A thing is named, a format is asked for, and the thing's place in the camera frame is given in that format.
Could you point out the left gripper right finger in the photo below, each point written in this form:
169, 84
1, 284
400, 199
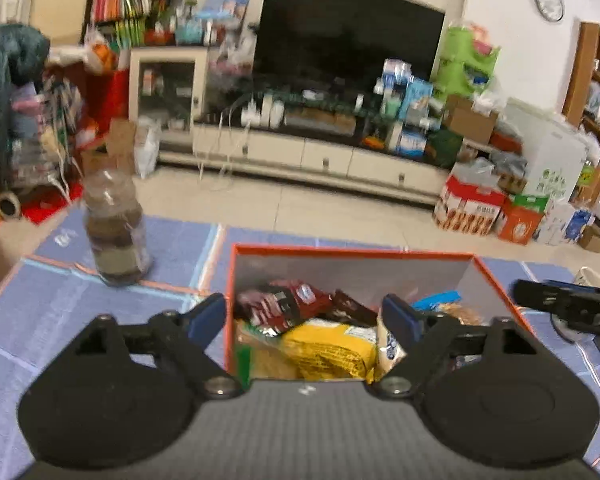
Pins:
426, 338

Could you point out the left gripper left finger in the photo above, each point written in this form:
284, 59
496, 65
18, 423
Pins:
180, 343

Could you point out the blue rainbow cookie packet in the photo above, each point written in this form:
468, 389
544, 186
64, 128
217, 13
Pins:
449, 303

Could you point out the beige blue snack bag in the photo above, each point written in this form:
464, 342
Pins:
389, 352

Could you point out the green-edged cracker packet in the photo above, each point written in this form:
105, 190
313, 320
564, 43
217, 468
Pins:
259, 357

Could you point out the dark brown snack wrapper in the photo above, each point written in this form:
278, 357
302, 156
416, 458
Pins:
347, 310

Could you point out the red white snack packet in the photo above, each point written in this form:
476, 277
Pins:
277, 307

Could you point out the golden yellow snack bag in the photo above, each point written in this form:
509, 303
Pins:
326, 350

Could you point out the white patterned cup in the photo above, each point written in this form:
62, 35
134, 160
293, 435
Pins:
588, 277

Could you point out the orange cardboard box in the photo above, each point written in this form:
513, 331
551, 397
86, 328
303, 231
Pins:
367, 275

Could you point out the red white cardboard box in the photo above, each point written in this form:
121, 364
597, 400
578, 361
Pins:
467, 208

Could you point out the blue checked tablecloth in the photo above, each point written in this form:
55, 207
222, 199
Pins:
50, 295

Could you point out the glass jar dark contents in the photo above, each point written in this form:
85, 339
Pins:
115, 228

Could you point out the white TV cabinet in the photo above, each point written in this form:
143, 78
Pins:
280, 156

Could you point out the wooden bookshelf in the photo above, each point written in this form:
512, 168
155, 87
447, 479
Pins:
582, 102

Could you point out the white glass-door cabinet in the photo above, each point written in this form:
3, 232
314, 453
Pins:
168, 85

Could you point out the green plastic shelf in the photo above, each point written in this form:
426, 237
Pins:
466, 63

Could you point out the black television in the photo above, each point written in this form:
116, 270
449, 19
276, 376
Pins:
347, 41

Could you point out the teal puffer jacket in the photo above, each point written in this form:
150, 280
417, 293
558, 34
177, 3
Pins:
23, 52

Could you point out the wall clock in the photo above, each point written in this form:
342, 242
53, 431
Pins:
552, 11

